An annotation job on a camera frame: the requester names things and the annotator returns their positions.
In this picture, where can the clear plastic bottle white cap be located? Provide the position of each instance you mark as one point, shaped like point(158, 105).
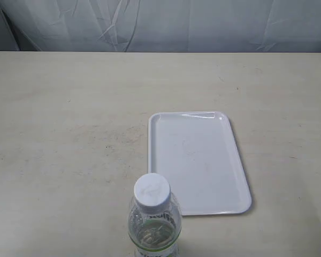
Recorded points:
point(155, 219)

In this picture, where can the white rectangular plastic tray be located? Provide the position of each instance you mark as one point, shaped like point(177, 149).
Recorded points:
point(197, 153)

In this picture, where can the white wrinkled backdrop cloth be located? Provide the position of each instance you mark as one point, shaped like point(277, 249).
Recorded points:
point(163, 26)

